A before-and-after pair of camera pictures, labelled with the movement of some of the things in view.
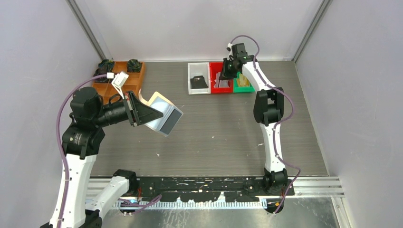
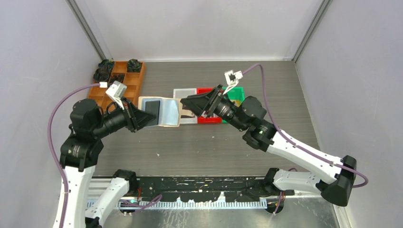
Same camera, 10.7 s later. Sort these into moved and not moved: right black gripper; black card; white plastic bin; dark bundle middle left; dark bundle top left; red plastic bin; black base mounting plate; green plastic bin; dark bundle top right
Moved: black card; red plastic bin; green plastic bin; right black gripper; white plastic bin
Not moved: black base mounting plate; dark bundle middle left; dark bundle top right; dark bundle top left
